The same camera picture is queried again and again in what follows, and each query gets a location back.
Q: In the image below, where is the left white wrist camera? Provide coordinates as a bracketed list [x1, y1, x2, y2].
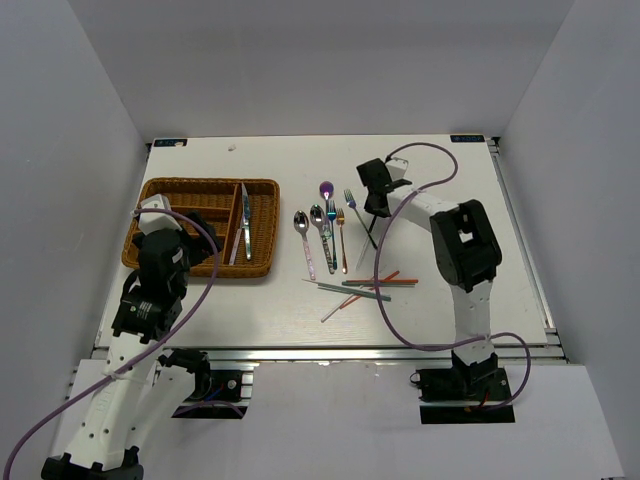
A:
[133, 194, 182, 235]

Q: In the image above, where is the orange white chopstick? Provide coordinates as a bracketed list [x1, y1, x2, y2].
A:
[320, 270, 400, 323]

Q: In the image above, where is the knife with green handle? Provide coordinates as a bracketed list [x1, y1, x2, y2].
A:
[241, 183, 253, 261]

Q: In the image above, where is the aluminium table rail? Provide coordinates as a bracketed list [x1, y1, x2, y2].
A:
[487, 137, 569, 364]

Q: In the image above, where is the left blue table sticker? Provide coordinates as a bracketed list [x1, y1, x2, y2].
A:
[153, 138, 188, 148]

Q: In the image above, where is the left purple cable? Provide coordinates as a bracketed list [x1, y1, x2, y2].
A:
[3, 209, 223, 480]

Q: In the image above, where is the woven wicker cutlery basket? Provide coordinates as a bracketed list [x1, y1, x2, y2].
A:
[139, 177, 280, 279]

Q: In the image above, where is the orange chopstick long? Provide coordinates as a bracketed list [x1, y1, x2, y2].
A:
[342, 277, 419, 287]

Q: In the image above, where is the right blue table sticker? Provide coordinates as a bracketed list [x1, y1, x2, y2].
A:
[450, 134, 486, 143]

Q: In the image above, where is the copper metal fork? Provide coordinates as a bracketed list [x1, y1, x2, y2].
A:
[337, 208, 348, 275]

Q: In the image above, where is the blue metal fork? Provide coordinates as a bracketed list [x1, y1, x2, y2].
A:
[327, 200, 338, 270]

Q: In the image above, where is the teal chopstick lower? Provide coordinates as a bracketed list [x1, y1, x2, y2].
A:
[316, 283, 392, 302]

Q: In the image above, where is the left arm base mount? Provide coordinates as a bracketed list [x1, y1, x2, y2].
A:
[158, 349, 248, 419]

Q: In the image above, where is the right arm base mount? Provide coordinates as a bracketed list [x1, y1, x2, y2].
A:
[409, 368, 515, 425]

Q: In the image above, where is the purple bowl spoon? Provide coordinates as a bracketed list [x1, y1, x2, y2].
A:
[319, 181, 334, 210]

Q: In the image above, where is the blue table sticker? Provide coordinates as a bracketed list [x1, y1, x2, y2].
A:
[450, 134, 486, 143]
[153, 138, 188, 148]

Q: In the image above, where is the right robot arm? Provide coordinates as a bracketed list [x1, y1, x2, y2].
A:
[357, 159, 502, 401]

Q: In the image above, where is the knife with pink handle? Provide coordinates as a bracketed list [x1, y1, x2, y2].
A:
[229, 216, 244, 265]

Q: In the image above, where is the silver spoon pink handle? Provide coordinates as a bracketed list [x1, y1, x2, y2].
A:
[293, 210, 316, 281]

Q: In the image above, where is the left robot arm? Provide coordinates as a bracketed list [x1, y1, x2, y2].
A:
[41, 207, 220, 479]

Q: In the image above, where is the silver spoon patterned handle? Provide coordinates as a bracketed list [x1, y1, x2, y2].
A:
[310, 204, 335, 274]

